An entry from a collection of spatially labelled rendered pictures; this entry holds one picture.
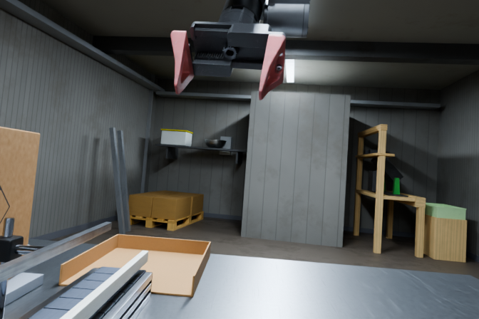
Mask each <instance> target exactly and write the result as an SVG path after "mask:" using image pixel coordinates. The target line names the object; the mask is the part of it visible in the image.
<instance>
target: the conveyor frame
mask: <svg viewBox="0 0 479 319"><path fill-rule="evenodd" d="M98 269H99V268H92V269H91V270H90V271H88V272H87V273H85V274H83V275H82V276H81V277H79V278H78V279H76V280H75V281H74V282H72V283H70V284H69V285H67V286H66V287H65V288H63V289H61V290H60V291H59V292H57V293H55V294H54V295H52V296H51V297H50V298H48V299H46V300H45V301H44V302H42V303H41V304H39V305H38V306H36V307H35V308H33V309H32V310H30V311H29V312H27V313H26V314H24V315H22V316H21V317H20V318H18V319H28V318H30V317H31V316H32V315H33V314H35V313H37V312H38V311H40V309H42V308H44V307H45V306H47V305H48V304H49V303H51V302H52V301H53V300H55V299H57V298H59V296H61V295H62V294H64V293H65V292H66V291H68V290H69V289H71V288H72V287H74V286H75V285H76V284H78V283H79V282H81V281H82V280H83V279H85V278H86V277H88V276H89V275H91V274H92V273H94V272H95V271H97V270H98ZM152 279H153V273H152V272H145V274H144V275H143V276H142V277H141V278H140V279H139V280H138V281H137V282H136V283H135V284H134V285H133V287H132V288H131V289H130V290H129V291H128V292H127V293H126V294H125V295H124V296H123V297H122V298H121V299H120V300H119V301H118V302H117V303H116V304H115V305H114V306H113V307H112V308H111V309H110V311H109V312H108V313H107V314H106V315H105V316H104V317H103V318H102V319H136V318H137V317H138V315H139V314H140V312H141V311H142V309H143V308H144V307H145V305H146V304H147V303H148V301H149V300H150V296H151V287H152Z"/></svg>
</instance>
